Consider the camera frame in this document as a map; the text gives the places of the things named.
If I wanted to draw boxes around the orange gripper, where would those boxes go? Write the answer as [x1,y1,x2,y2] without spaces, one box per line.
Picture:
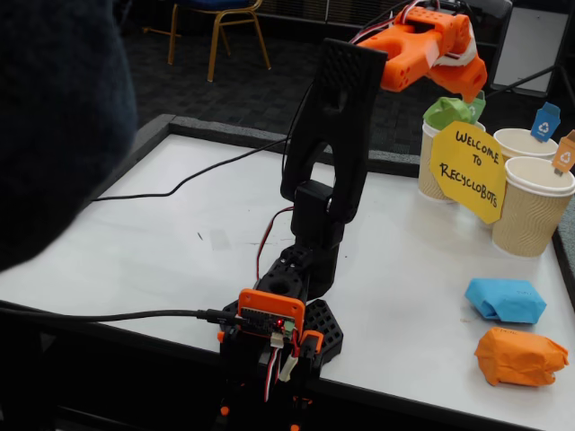
[426,57,489,103]

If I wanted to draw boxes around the green paper ball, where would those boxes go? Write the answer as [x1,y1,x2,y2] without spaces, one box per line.
[422,96,473,129]

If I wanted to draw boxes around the blue paper ball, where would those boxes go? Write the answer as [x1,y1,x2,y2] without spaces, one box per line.
[464,277,548,325]

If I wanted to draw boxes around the orange paper ball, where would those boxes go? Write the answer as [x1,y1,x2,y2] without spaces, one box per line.
[474,327,571,388]

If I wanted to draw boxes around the black robot base clamp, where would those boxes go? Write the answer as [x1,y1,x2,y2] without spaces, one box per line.
[215,295,346,431]

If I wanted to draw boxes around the green recycling bin tag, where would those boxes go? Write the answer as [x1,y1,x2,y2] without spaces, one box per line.
[464,91,488,127]

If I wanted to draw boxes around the paper cup with blue tag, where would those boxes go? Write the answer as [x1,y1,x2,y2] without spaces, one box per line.
[492,128,561,163]

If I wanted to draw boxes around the yellow welcome paper sign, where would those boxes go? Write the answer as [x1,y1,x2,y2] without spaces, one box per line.
[429,119,508,224]

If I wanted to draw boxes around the blue recycling bin tag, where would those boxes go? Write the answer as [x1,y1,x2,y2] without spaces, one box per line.
[531,101,562,144]

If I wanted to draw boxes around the white panel on black stand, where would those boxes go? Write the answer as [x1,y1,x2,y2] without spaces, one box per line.
[489,0,575,98]

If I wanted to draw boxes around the paper cup with green tag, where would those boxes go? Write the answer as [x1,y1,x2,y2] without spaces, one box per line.
[417,119,487,203]

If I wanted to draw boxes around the orange recycling bin tag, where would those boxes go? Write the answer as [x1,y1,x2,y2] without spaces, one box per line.
[552,129,575,177]

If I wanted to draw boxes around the paper cup with orange tag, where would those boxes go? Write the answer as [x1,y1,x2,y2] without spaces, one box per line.
[491,155,575,259]

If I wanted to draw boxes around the black foam border strip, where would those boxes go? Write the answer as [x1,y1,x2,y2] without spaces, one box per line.
[554,222,575,288]
[168,115,421,179]
[102,113,177,194]

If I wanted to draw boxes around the orange controller board housing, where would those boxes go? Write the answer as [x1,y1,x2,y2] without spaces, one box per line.
[236,288,306,343]

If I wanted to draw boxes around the person in dark clothing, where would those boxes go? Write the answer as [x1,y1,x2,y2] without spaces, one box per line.
[0,0,138,273]

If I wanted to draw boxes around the white camera mount wrap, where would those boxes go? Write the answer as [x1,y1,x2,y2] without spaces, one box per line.
[429,29,477,71]

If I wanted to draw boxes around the red white arm servo wires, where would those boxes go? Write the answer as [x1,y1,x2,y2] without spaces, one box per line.
[255,0,468,279]

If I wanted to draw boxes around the gold frame blue seat chair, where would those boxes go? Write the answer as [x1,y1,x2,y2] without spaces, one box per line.
[142,0,273,83]

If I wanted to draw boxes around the base wires white connector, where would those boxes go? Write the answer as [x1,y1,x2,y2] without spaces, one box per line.
[262,331,300,405]

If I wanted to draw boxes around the thin black power cable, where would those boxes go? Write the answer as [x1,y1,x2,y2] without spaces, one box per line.
[89,136,293,203]

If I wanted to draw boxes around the thick black usb cable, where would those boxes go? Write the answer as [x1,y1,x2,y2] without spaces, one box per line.
[0,301,246,326]

